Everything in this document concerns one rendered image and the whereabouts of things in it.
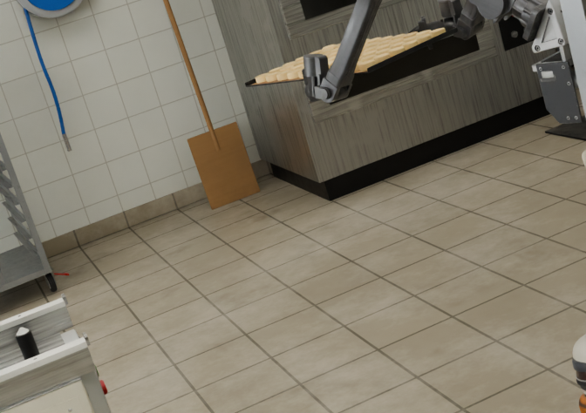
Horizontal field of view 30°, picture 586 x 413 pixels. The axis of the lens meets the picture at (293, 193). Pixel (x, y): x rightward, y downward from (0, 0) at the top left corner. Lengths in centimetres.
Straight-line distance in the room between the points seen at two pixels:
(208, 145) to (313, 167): 81
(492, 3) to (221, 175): 364
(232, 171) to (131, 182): 59
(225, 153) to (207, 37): 69
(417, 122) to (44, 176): 208
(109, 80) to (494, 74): 212
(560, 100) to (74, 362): 141
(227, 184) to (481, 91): 149
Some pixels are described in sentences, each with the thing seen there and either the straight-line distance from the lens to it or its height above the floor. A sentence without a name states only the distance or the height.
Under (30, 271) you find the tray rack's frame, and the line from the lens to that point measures 559.
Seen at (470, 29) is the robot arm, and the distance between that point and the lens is 349.
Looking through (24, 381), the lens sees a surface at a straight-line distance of 207.
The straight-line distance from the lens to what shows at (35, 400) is 208.
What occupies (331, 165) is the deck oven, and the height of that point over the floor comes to 19.
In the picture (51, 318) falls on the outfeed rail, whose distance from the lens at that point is 235.
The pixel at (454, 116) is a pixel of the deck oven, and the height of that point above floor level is 19.
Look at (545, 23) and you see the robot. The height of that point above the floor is 111.
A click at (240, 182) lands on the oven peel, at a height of 9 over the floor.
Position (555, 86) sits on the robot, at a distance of 283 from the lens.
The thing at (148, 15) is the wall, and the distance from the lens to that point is 625.
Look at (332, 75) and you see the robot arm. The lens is 308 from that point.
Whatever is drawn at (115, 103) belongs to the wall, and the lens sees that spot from 624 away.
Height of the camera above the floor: 158
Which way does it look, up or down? 15 degrees down
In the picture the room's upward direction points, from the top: 17 degrees counter-clockwise
